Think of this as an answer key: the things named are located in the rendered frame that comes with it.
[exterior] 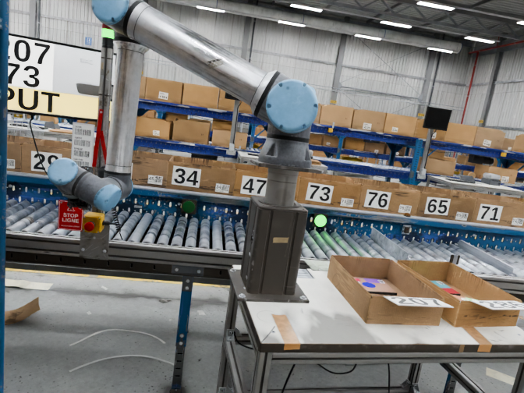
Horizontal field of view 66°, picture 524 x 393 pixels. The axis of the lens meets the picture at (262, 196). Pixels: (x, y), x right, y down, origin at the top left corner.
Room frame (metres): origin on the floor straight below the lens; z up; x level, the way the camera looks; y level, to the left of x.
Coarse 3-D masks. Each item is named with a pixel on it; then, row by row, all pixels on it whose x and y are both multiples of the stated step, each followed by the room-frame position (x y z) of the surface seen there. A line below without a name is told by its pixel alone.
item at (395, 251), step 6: (372, 228) 2.38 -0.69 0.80; (372, 234) 2.37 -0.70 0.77; (378, 234) 2.28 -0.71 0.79; (378, 240) 2.27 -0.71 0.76; (384, 240) 2.19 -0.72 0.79; (390, 240) 2.13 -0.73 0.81; (384, 246) 2.18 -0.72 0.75; (390, 246) 2.12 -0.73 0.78; (396, 246) 2.05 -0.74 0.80; (390, 252) 2.11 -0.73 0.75; (396, 252) 2.04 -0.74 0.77; (402, 252) 1.98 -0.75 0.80; (396, 258) 2.03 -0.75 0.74; (402, 258) 1.97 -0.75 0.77
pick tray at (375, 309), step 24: (336, 264) 1.53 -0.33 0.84; (360, 264) 1.64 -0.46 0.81; (384, 264) 1.66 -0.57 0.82; (336, 288) 1.50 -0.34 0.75; (360, 288) 1.31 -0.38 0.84; (408, 288) 1.51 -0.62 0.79; (360, 312) 1.28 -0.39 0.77; (384, 312) 1.25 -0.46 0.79; (408, 312) 1.27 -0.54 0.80; (432, 312) 1.29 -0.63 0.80
